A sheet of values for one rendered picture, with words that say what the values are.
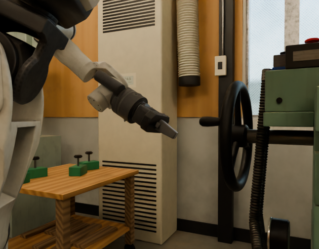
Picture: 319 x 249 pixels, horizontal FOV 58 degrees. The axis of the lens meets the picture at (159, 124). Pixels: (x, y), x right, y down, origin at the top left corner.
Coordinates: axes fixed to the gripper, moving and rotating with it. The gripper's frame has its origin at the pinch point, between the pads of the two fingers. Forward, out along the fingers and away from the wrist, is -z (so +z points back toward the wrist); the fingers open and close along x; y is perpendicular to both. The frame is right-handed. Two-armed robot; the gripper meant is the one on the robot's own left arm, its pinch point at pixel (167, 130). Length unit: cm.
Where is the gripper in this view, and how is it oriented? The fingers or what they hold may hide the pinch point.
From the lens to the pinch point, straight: 79.8
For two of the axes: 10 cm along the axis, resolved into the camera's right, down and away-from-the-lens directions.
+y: 4.8, -8.6, -1.7
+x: -4.2, -0.6, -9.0
